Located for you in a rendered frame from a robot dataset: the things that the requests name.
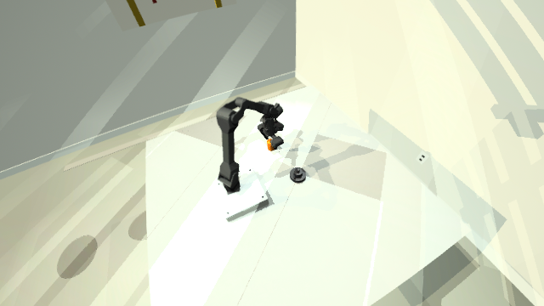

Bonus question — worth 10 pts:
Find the orange knob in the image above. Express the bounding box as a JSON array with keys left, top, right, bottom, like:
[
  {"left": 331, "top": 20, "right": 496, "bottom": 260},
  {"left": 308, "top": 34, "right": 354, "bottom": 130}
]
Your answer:
[{"left": 267, "top": 139, "right": 274, "bottom": 151}]

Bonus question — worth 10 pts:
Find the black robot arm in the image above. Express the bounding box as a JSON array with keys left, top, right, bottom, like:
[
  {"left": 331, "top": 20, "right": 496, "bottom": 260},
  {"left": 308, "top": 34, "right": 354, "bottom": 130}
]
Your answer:
[{"left": 216, "top": 97, "right": 284, "bottom": 196}]

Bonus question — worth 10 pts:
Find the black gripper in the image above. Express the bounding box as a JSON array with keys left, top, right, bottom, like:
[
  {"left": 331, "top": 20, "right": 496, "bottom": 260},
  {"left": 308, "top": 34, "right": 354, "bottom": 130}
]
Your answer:
[{"left": 258, "top": 123, "right": 284, "bottom": 150}]

